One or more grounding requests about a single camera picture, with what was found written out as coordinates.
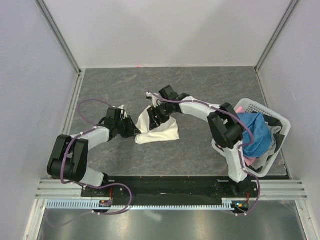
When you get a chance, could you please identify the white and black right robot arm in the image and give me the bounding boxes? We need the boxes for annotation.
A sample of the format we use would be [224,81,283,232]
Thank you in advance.
[146,85,250,197]

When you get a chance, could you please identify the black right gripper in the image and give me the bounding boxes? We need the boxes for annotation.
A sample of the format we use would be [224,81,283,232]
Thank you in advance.
[147,102,173,131]

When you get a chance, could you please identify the white cloth napkin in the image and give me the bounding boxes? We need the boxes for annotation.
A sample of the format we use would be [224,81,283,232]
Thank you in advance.
[135,105,180,145]

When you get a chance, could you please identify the black cloth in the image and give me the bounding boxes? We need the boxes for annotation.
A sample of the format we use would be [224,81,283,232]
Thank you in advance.
[250,114,285,173]

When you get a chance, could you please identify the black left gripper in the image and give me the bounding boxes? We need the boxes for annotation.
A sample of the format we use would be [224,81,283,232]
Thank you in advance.
[115,115,141,139]

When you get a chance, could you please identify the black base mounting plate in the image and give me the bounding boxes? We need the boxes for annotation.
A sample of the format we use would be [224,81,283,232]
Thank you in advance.
[81,176,258,205]

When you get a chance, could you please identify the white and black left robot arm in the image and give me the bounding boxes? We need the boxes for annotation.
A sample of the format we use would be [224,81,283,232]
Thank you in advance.
[46,107,141,197]

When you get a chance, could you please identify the aluminium front frame rails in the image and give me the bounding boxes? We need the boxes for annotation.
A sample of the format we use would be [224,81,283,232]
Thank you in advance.
[23,176,320,240]

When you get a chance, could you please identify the grey slotted cable duct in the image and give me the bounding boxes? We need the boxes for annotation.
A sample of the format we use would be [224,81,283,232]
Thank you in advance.
[46,199,246,211]

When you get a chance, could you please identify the aluminium frame post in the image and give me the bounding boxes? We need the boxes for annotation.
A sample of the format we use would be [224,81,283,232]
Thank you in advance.
[254,0,300,73]
[34,0,83,75]

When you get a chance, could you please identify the left aluminium frame post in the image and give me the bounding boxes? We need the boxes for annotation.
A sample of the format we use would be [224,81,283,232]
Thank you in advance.
[34,0,83,75]

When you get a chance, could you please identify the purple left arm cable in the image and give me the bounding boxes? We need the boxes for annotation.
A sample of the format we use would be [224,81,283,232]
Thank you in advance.
[46,99,133,227]

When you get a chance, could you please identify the blue cloth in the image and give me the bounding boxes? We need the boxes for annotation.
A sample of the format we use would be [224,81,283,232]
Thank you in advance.
[238,112,272,158]

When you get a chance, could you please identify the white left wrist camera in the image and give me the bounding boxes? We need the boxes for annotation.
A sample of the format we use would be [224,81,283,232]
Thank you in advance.
[118,104,128,120]

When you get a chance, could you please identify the right aluminium frame post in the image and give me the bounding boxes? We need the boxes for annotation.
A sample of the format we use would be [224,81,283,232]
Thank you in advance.
[254,0,300,73]

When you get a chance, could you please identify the pink cloth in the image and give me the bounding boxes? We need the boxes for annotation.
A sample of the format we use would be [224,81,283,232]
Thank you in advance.
[235,106,256,167]

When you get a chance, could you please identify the white plastic laundry basket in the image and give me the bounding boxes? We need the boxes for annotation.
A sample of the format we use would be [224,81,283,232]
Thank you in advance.
[212,98,291,183]

